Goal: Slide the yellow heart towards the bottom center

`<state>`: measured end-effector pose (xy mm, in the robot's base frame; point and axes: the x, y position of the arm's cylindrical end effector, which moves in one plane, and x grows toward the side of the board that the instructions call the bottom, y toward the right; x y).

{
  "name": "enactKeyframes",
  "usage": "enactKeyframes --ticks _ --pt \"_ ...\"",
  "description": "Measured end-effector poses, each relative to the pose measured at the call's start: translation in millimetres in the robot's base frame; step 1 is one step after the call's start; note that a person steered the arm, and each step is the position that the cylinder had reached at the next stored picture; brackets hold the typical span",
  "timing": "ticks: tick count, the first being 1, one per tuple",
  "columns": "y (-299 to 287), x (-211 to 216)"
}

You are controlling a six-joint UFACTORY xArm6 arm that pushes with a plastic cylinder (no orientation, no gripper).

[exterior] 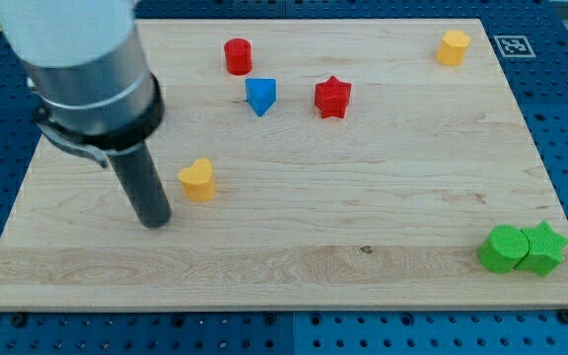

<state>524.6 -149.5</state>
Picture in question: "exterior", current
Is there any green cylinder block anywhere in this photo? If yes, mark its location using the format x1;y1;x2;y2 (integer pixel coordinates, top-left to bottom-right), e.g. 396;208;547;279
477;225;530;273

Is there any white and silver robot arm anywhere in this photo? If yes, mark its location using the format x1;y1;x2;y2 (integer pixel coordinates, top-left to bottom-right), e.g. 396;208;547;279
0;0;164;166

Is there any blue triangle block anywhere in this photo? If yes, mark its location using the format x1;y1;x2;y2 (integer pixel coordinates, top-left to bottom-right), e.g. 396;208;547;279
245;78;277;117

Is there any red cylinder block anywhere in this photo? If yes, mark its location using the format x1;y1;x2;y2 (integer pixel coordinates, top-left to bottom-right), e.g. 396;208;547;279
224;37;252;76

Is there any yellow heart block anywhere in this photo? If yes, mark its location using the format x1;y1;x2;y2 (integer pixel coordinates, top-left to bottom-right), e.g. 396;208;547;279
177;158;216;202

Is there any red star block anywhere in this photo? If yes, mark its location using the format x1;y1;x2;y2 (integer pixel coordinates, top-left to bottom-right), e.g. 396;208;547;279
315;76;352;119

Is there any white fiducial marker tag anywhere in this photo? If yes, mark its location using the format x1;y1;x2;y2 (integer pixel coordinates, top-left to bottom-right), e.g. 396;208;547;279
494;35;535;58

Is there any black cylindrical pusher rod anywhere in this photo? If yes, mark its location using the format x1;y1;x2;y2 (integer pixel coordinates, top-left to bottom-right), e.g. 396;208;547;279
106;142;172;229

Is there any green star block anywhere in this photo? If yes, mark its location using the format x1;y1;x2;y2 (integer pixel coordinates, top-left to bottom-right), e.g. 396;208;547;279
516;221;568;277

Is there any wooden board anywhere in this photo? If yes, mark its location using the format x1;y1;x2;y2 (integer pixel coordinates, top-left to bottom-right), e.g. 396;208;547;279
0;19;568;313

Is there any yellow hexagon block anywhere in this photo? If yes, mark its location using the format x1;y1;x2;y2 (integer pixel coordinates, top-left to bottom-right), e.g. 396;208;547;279
436;31;471;66

